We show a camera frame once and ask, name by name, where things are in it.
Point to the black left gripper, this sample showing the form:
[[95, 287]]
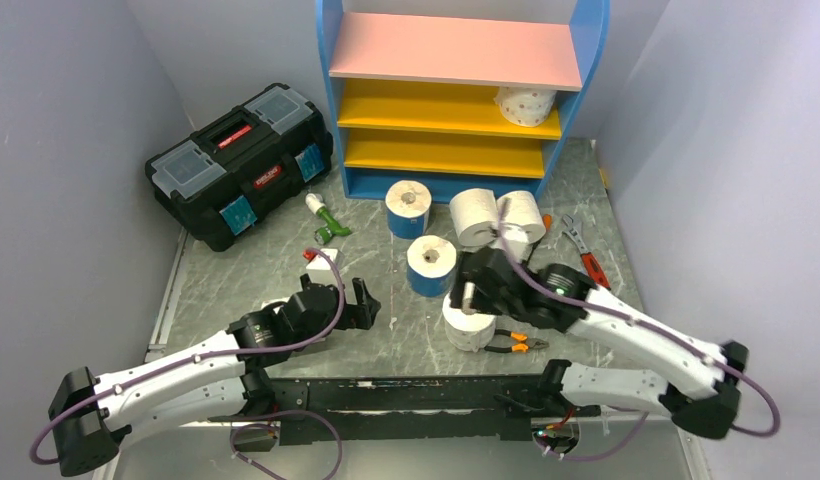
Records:
[[360, 315]]

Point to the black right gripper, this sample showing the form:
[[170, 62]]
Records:
[[479, 304]]

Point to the white dotted roll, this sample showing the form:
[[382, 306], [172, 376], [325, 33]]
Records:
[[469, 333]]

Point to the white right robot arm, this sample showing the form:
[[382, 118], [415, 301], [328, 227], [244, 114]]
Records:
[[693, 383]]

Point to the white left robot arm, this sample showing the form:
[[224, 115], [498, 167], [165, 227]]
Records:
[[222, 377]]

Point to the blue shelf unit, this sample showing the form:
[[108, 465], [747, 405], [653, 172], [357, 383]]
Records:
[[412, 97]]

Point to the blue cartoon wrapped roll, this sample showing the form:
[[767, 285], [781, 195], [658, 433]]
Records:
[[431, 261]]

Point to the green pipe valve fitting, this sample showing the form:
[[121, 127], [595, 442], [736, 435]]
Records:
[[331, 228]]

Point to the plain white roll, left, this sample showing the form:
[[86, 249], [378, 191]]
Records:
[[474, 213]]

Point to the plain white roll,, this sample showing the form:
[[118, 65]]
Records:
[[520, 207], [474, 213]]

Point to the plain white roll, right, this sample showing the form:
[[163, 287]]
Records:
[[520, 207]]

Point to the blue wrapped roll, rear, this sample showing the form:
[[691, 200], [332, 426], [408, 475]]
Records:
[[408, 204]]

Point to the black toolbox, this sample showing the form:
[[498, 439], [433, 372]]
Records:
[[230, 175]]

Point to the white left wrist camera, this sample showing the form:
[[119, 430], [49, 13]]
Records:
[[320, 272]]

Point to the orange handled pliers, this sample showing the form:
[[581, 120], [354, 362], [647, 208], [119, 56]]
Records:
[[518, 343]]

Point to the red handled adjustable wrench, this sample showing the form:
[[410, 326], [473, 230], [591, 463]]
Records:
[[573, 230]]

